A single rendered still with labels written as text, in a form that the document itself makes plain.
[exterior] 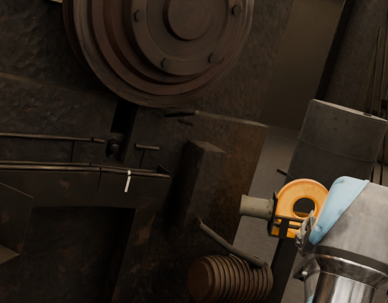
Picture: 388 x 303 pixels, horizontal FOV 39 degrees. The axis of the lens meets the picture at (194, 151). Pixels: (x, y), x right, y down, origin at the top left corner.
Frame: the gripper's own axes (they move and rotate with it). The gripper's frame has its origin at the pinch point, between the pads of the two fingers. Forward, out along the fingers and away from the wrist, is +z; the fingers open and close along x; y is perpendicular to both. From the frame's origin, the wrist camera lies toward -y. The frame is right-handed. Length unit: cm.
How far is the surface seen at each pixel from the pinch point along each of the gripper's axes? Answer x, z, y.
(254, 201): 12.9, 13.1, -6.9
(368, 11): -90, 414, -25
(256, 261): 8.8, 0.9, -16.9
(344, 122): -62, 236, -67
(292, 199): 3.1, 14.1, -3.5
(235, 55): 28.8, 22.2, 28.4
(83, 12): 63, 0, 36
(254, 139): 15.8, 34.9, 0.4
